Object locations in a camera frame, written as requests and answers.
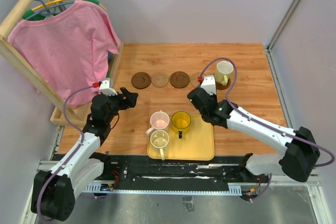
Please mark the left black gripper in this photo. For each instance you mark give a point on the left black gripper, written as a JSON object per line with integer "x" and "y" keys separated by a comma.
{"x": 130, "y": 98}

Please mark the brown wooden coaster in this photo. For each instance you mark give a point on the brown wooden coaster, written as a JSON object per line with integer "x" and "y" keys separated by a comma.
{"x": 220, "y": 86}
{"x": 141, "y": 80}
{"x": 179, "y": 79}

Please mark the woven rattan coaster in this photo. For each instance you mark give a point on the woven rattan coaster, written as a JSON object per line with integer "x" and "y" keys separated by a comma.
{"x": 159, "y": 79}
{"x": 194, "y": 79}

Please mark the white green mug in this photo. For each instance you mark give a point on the white green mug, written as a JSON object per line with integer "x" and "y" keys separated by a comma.
{"x": 224, "y": 69}

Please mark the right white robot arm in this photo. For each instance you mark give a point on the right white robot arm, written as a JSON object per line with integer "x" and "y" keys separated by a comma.
{"x": 296, "y": 150}

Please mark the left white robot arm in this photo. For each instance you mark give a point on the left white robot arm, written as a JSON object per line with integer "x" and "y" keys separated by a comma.
{"x": 55, "y": 191}

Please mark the pink mug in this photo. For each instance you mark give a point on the pink mug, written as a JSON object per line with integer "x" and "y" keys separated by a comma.
{"x": 158, "y": 121}

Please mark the cream mug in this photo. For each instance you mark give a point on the cream mug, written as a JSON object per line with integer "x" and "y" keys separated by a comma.
{"x": 160, "y": 139}

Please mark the yellow transparent mug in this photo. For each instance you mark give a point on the yellow transparent mug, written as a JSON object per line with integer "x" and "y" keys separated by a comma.
{"x": 181, "y": 122}

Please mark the wooden clothes rack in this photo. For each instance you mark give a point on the wooden clothes rack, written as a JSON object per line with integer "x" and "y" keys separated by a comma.
{"x": 78, "y": 115}

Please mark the pink t-shirt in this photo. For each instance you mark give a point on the pink t-shirt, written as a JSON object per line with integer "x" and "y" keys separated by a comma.
{"x": 69, "y": 50}

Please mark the yellow plastic tray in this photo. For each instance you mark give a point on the yellow plastic tray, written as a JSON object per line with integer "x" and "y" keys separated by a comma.
{"x": 196, "y": 145}

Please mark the grey clothes hanger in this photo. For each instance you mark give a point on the grey clothes hanger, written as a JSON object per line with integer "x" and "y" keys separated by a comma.
{"x": 45, "y": 5}

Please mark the green garment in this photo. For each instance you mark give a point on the green garment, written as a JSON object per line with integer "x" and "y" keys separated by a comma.
{"x": 50, "y": 11}

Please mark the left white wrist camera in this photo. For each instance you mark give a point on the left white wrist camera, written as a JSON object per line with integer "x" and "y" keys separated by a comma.
{"x": 106, "y": 87}

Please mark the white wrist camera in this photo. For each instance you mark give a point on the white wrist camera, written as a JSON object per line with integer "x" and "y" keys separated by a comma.
{"x": 106, "y": 87}
{"x": 209, "y": 85}

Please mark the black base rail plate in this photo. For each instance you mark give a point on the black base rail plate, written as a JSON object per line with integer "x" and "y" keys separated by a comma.
{"x": 222, "y": 175}

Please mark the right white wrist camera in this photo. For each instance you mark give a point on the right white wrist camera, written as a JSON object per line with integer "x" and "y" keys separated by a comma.
{"x": 209, "y": 85}

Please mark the aluminium frame post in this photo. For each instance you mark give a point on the aluminium frame post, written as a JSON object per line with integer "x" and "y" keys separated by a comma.
{"x": 283, "y": 24}

